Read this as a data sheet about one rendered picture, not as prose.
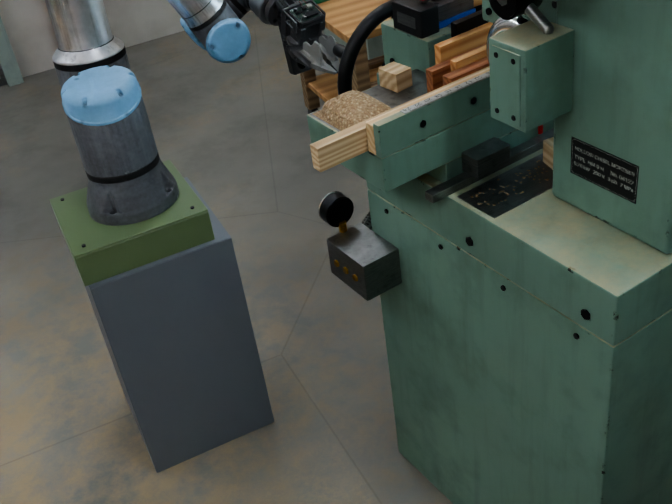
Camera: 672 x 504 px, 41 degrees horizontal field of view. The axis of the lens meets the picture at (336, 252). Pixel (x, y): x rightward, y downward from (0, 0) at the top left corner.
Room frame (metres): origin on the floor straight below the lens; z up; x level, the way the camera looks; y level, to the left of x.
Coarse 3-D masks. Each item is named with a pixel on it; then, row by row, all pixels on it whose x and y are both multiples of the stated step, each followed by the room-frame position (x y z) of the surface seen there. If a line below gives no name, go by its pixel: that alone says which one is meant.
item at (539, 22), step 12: (492, 0) 1.15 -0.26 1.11; (504, 0) 1.13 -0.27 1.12; (516, 0) 1.11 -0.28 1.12; (528, 0) 1.12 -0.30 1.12; (540, 0) 1.13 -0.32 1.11; (504, 12) 1.13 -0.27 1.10; (516, 12) 1.11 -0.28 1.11; (528, 12) 1.12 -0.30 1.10; (540, 12) 1.11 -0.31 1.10; (540, 24) 1.10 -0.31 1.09
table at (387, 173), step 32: (384, 96) 1.35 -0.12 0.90; (416, 96) 1.33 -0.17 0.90; (320, 128) 1.29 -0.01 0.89; (448, 128) 1.21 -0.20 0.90; (480, 128) 1.24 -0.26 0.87; (512, 128) 1.27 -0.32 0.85; (352, 160) 1.21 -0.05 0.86; (384, 160) 1.14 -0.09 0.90; (416, 160) 1.17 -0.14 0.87; (448, 160) 1.20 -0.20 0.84
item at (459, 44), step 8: (488, 24) 1.40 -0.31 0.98; (464, 32) 1.38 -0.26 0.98; (472, 32) 1.38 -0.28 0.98; (480, 32) 1.38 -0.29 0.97; (488, 32) 1.39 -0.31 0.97; (448, 40) 1.36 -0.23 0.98; (456, 40) 1.35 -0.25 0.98; (464, 40) 1.36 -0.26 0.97; (472, 40) 1.37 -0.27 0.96; (480, 40) 1.38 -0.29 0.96; (440, 48) 1.34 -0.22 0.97; (448, 48) 1.35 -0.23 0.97; (456, 48) 1.35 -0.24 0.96; (464, 48) 1.36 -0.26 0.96; (472, 48) 1.37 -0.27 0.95; (440, 56) 1.34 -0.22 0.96; (448, 56) 1.35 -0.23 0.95
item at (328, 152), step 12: (420, 96) 1.25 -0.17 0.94; (348, 132) 1.17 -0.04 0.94; (360, 132) 1.17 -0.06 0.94; (312, 144) 1.15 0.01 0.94; (324, 144) 1.14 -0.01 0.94; (336, 144) 1.15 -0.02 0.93; (348, 144) 1.16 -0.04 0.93; (360, 144) 1.17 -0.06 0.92; (312, 156) 1.15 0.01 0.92; (324, 156) 1.14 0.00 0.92; (336, 156) 1.15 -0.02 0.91; (348, 156) 1.16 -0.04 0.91; (324, 168) 1.13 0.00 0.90
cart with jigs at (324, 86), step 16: (320, 0) 2.85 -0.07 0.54; (336, 0) 2.86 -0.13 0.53; (352, 0) 2.83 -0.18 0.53; (368, 0) 2.81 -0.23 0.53; (384, 0) 2.79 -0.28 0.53; (480, 0) 2.69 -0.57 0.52; (336, 16) 2.72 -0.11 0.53; (352, 16) 2.69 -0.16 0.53; (336, 32) 2.62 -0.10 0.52; (352, 32) 2.57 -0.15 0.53; (368, 64) 3.05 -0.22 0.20; (304, 80) 3.02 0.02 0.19; (320, 80) 3.02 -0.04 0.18; (336, 80) 3.00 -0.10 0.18; (352, 80) 2.59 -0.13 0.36; (368, 80) 2.57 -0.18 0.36; (304, 96) 3.05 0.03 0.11; (320, 96) 2.91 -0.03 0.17
